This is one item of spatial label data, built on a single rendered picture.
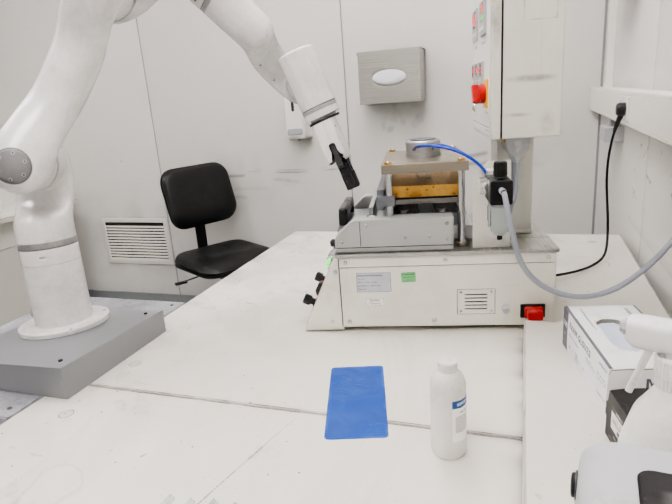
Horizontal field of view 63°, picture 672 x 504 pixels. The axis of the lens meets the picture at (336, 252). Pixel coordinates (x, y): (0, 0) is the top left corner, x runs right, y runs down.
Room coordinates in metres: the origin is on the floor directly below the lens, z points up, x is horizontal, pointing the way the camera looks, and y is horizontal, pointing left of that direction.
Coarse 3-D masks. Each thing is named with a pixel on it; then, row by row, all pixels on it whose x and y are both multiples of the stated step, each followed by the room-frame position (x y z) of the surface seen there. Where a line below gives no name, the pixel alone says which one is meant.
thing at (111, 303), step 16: (96, 304) 1.42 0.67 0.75; (112, 304) 1.41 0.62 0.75; (128, 304) 1.40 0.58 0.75; (144, 304) 1.39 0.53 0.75; (160, 304) 1.39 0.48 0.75; (176, 304) 1.38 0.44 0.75; (16, 320) 1.35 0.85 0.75; (0, 400) 0.93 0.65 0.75; (16, 400) 0.92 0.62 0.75; (32, 400) 0.92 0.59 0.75; (0, 416) 0.87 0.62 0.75
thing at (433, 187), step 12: (396, 180) 1.25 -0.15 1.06; (408, 180) 1.24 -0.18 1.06; (420, 180) 1.22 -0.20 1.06; (432, 180) 1.21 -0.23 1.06; (444, 180) 1.20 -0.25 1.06; (456, 180) 1.19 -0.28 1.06; (396, 192) 1.17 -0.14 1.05; (408, 192) 1.16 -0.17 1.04; (420, 192) 1.16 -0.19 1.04; (432, 192) 1.16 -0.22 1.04; (444, 192) 1.15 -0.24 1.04; (456, 192) 1.15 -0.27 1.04; (396, 204) 1.17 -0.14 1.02
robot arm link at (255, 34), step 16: (208, 0) 1.24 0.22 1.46; (224, 0) 1.24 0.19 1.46; (240, 0) 1.25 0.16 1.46; (208, 16) 1.27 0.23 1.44; (224, 16) 1.24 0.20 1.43; (240, 16) 1.24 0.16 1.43; (256, 16) 1.25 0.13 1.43; (240, 32) 1.25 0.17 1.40; (256, 32) 1.24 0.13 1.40; (272, 32) 1.28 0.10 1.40; (256, 48) 1.27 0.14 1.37; (272, 48) 1.33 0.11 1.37; (256, 64) 1.33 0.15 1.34; (272, 64) 1.35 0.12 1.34; (272, 80) 1.36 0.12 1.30; (288, 96) 1.35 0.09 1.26
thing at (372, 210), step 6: (372, 198) 1.31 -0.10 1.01; (372, 204) 1.24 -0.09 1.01; (354, 210) 1.37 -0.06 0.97; (360, 210) 1.37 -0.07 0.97; (366, 210) 1.36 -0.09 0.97; (372, 210) 1.20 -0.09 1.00; (378, 210) 1.35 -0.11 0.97; (384, 210) 1.35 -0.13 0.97; (348, 216) 1.31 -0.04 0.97; (354, 216) 1.30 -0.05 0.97; (468, 216) 1.21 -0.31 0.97; (348, 222) 1.24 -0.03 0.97; (468, 222) 1.16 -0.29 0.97; (456, 228) 1.14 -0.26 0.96; (468, 228) 1.14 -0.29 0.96; (456, 234) 1.14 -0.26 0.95; (468, 234) 1.14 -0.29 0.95
